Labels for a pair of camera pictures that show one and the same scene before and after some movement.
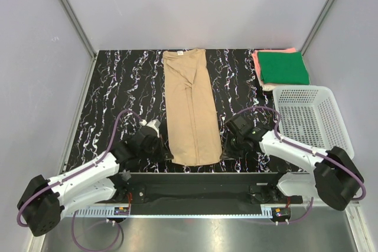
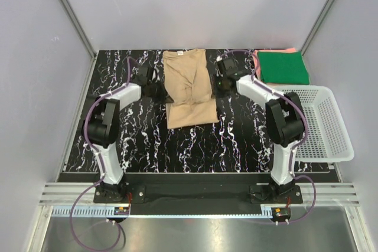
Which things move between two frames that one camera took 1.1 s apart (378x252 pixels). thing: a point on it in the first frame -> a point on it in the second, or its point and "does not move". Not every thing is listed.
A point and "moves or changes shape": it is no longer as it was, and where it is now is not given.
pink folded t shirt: x=255 y=56 does not move
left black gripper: x=164 y=154 -> x=163 y=97
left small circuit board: x=121 y=210 does not move
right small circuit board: x=282 y=212 does not move
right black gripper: x=228 y=153 -> x=220 y=95
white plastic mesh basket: x=311 y=116 does not move
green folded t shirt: x=283 y=68 does not move
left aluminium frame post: x=75 y=22 does not move
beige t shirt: x=195 y=131 moves or changes shape
